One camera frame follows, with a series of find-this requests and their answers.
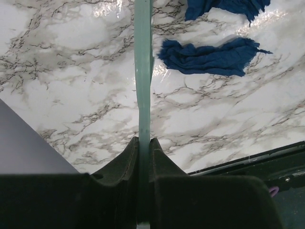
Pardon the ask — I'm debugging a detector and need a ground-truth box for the aluminium mounting rail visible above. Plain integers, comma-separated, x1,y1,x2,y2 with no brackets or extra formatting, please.
189,141,305,229

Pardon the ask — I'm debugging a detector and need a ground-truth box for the mint green brush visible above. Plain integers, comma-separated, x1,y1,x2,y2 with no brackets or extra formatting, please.
134,0,154,229

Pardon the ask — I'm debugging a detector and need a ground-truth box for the long blue paper scrap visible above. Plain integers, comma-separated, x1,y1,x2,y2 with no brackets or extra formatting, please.
158,37,271,77

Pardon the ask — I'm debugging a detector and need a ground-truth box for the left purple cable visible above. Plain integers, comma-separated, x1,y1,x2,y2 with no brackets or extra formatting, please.
268,185,279,198

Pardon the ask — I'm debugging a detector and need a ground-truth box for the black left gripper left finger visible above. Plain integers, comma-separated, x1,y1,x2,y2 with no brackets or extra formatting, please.
0,137,139,229

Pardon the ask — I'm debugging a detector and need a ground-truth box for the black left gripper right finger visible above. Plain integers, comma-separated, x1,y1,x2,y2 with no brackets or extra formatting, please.
150,138,283,229

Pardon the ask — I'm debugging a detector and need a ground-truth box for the blue paper scrap by bag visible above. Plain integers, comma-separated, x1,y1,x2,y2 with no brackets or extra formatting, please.
185,0,271,27

